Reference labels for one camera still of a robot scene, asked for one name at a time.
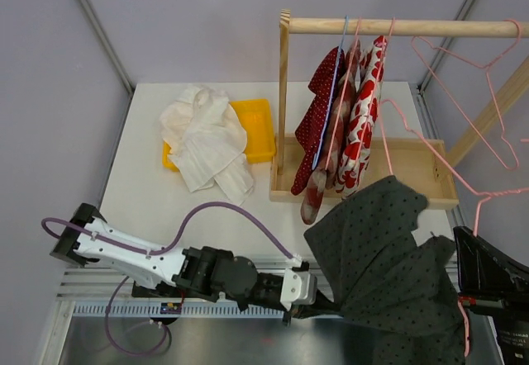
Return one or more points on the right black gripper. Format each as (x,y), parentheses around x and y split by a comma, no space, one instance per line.
(488,267)

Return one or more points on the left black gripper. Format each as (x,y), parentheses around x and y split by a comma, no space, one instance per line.
(322,306)

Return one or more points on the pink wire hanger grey skirt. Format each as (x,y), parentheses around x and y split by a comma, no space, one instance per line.
(484,196)

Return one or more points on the dark grey dotted skirt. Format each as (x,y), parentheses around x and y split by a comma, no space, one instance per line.
(382,279)

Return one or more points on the white pleated skirt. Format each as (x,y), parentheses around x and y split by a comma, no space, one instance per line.
(207,142)

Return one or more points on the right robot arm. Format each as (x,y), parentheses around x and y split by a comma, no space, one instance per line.
(512,338)

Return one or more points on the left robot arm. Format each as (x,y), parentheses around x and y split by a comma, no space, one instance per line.
(206,273)

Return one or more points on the red plaid skirt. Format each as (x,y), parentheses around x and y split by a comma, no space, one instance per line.
(317,184)

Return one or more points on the dark red polka dot skirt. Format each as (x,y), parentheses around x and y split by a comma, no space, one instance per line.
(309,131)

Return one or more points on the white red floral skirt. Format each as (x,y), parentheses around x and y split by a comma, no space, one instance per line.
(354,160)

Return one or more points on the small circuit board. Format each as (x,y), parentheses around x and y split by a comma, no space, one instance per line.
(170,308)

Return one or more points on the wooden clothes rack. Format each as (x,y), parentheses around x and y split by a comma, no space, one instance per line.
(413,163)

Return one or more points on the yellow plastic tray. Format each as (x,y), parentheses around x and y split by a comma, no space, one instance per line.
(255,117)

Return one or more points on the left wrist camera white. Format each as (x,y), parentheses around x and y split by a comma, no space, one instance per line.
(299,287)

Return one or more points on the blue wire hanger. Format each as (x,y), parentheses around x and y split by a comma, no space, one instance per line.
(329,98)

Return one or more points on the white slotted cable duct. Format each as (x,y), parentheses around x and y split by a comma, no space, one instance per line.
(191,309)

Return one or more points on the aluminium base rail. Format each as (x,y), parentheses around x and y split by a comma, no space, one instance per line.
(98,283)

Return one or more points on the pink wire hanger floral skirt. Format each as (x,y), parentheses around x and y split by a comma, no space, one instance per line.
(382,92)

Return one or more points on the pink wire hanger plaid skirt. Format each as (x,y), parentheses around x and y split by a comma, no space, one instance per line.
(343,99)

